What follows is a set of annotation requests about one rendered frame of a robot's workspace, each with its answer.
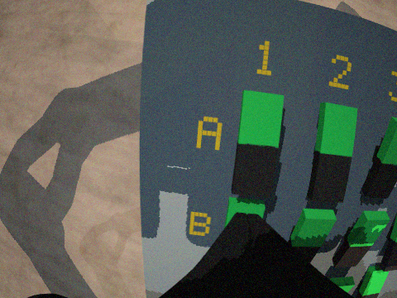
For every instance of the grey switch panel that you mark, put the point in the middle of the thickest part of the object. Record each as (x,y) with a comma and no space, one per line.
(279,108)

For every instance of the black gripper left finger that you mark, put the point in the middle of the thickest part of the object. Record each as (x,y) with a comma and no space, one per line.
(222,271)

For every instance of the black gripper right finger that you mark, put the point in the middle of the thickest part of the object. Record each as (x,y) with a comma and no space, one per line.
(276,270)

